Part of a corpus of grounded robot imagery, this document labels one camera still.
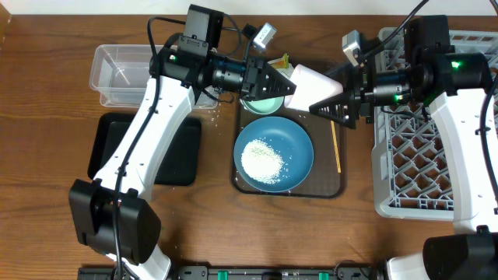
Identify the white rice pile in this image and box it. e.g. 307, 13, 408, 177
241, 139, 284, 184

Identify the clear plastic bin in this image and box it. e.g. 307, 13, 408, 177
89, 44, 221, 110

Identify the black plastic bin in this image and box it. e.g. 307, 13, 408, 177
87, 112, 202, 186

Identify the wooden chopstick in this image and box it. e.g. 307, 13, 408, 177
331, 121, 342, 173

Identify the dark brown serving tray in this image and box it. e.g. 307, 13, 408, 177
230, 57, 347, 200

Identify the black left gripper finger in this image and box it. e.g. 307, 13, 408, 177
309, 90, 358, 129
262, 62, 296, 100

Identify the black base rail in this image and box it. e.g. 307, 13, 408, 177
76, 261, 390, 280

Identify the crumpled white napkin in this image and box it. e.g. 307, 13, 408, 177
277, 65, 294, 79

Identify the pink cup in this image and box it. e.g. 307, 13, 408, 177
284, 65, 343, 112

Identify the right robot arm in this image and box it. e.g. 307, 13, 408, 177
339, 15, 497, 279

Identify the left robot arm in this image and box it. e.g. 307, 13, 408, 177
68, 5, 344, 279

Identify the grey dishwasher rack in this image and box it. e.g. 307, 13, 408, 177
371, 30, 497, 222

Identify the yellow green snack wrapper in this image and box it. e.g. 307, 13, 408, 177
268, 53, 289, 69

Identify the mint green bowl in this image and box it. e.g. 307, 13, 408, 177
241, 97, 284, 115

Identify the dark blue plate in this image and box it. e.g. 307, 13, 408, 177
233, 117, 314, 192

